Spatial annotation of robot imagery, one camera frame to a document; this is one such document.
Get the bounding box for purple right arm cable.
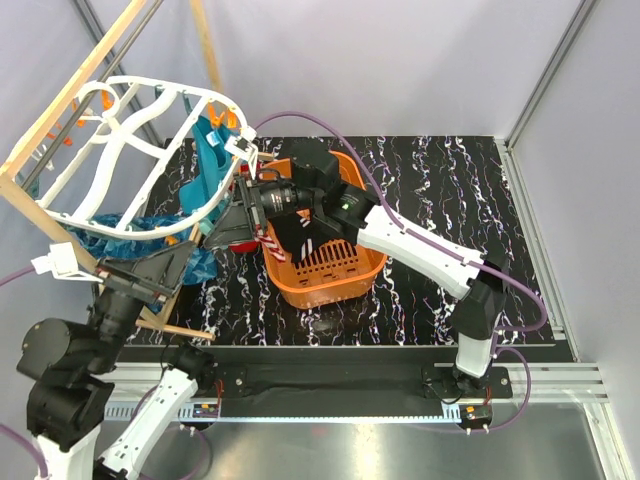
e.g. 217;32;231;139
254;110;547;431

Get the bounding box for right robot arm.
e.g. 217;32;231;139
204;140;508;397

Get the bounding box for orange plastic laundry basket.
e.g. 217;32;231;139
261;145;387;309

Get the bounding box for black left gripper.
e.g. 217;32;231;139
88;237;199;370

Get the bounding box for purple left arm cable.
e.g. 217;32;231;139
0;264;49;480

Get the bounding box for red white santa sock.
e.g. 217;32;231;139
230;234;289;264

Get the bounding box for wooden drying rack frame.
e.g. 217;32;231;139
0;0;276;341

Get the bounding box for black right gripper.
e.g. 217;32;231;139
204;174;319;251

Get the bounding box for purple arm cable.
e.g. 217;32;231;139
0;264;49;480
254;110;547;431

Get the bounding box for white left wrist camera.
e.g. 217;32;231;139
31;242;101;283

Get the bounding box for white round clip hanger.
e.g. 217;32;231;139
36;75;251;240

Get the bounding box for black sock white stripes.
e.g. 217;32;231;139
270;212;329;263

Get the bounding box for teal fabric garment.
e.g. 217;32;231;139
179;116;235;215

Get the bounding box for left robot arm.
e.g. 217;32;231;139
17;241;217;479

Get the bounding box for blue patterned fabric garment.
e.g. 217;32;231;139
64;215;218;286

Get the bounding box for metal hanging rod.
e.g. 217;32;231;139
19;0;164;189

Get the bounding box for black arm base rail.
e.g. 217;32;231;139
189;344;511;419

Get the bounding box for orange clothes clip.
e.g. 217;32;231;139
207;103;225;127
226;108;238;129

